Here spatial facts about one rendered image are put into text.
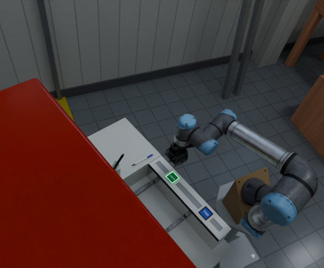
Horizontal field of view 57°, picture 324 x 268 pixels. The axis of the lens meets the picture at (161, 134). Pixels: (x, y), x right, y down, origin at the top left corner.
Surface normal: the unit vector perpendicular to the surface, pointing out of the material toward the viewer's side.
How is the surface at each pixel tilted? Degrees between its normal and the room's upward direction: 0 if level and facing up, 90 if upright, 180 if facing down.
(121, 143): 0
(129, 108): 0
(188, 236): 0
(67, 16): 90
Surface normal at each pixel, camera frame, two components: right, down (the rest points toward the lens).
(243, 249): 0.12, -0.62
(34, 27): 0.42, 0.74
